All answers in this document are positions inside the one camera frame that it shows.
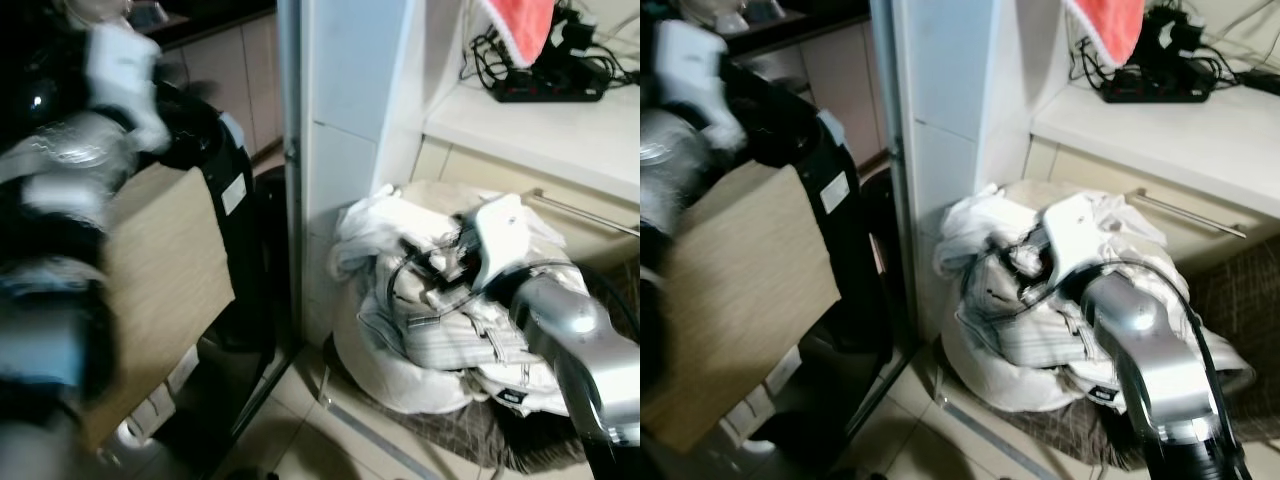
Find beige kitchen cabinet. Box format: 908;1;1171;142
735;20;889;176
158;14;283;166

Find orange towel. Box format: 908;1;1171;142
1064;0;1147;71
470;0;557;69

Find white padded jacket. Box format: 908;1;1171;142
328;184;603;417
934;184;1257;417

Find metal drawer handle bar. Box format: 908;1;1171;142
1134;189;1250;240
528;189;641;237

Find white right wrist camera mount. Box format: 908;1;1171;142
468;194;548;293
1038;194;1113;281

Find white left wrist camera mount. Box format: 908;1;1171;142
654;20;747;151
84;24;173;153

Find metal floor track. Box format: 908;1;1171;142
318;394;443;480
930;394;1043;480

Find beige wood grain panel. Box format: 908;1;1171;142
645;160;843;457
80;164;237;453

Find beige drawer front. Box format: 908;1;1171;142
1020;138;1280;273
410;138;641;273

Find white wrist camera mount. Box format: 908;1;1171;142
468;194;548;293
1038;194;1113;281
84;24;173;153
654;20;747;151

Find black appliance with white label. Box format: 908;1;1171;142
760;100;906;471
150;85;291;471

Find grey metal door frame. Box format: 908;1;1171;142
868;0;903;353
275;0;307;353

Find black power strip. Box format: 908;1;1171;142
1101;60;1217;104
491;60;607;104

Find tangled black power cables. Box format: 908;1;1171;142
1068;5;1280;91
462;5;641;91

